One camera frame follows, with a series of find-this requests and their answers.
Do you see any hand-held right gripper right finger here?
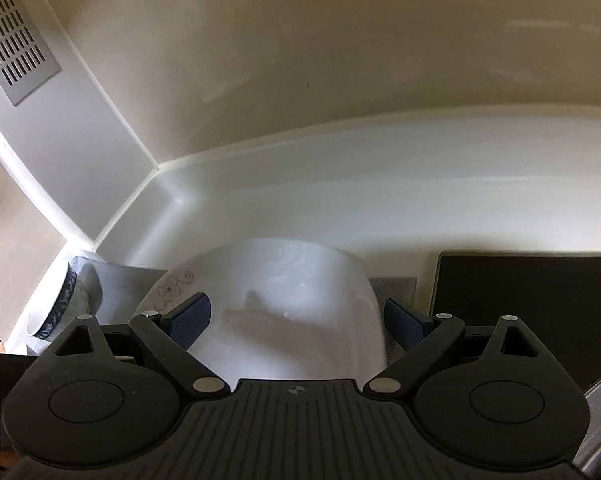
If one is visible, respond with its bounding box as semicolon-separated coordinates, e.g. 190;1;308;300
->
363;297;541;401

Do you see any black flat panel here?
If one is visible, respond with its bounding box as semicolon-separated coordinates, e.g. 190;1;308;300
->
429;251;601;386

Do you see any grey vent grille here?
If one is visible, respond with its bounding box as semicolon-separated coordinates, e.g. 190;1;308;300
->
0;0;62;107

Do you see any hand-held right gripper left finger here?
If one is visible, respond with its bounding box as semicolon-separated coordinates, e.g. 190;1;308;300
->
55;294;231;401

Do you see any white floral plate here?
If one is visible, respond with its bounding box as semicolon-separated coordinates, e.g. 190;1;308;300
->
135;239;387;381

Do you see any grey mat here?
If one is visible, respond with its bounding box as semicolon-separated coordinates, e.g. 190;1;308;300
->
73;255;418;361

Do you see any blue patterned bowl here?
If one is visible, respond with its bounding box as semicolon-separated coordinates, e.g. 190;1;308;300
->
30;255;104;341

